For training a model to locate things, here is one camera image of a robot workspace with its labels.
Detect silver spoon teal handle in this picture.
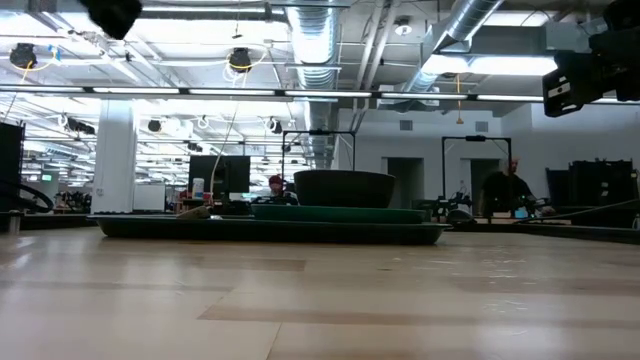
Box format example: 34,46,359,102
175,205,212,221

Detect black bowl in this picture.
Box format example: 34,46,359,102
292,169,397,210

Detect green plate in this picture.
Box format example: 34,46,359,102
250,203,433,225

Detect dark green plastic tray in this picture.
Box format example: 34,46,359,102
88,213,452,247

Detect black storage bins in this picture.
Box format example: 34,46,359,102
544,158,640,208

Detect person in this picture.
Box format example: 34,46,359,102
263,174,300,207
479,156,540,220

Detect white pillar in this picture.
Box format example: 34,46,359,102
90,98,139,216

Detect black panel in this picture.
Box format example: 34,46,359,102
0,121,27,214

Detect whiteboard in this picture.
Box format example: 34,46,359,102
131,183,168,213

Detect black computer monitor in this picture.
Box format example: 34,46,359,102
188,154,252,202

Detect long ceiling light strip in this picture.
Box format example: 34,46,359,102
0,85,640,105

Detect black metal station frame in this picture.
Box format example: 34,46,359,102
280,129,358,175
440,134,514,202

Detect thick black cable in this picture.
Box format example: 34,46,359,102
513,198,640,225
0,178,55,214

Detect silver ventilation duct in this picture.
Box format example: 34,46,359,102
285,0,347,170
398,0,505,95

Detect black aluminium table frame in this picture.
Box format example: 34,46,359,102
0,210,640,237

